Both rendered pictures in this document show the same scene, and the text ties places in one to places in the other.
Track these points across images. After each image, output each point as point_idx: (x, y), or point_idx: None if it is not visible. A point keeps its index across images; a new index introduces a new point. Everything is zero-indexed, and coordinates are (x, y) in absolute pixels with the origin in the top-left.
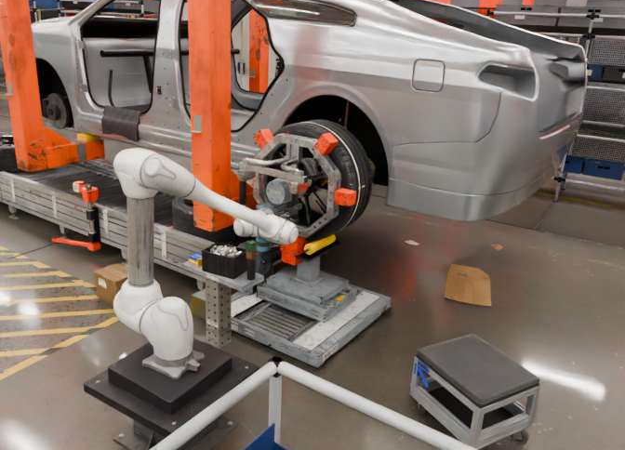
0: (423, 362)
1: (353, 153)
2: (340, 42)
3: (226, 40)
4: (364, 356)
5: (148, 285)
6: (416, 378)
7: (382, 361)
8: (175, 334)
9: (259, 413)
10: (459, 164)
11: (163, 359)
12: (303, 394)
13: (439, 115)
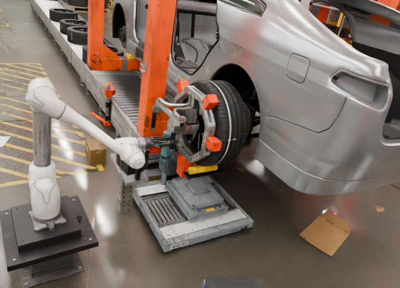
0: (205, 287)
1: (232, 113)
2: (250, 27)
3: (171, 12)
4: (202, 257)
5: (42, 166)
6: None
7: (212, 266)
8: (38, 204)
9: (103, 268)
10: (303, 146)
11: (34, 215)
12: (140, 267)
13: (297, 102)
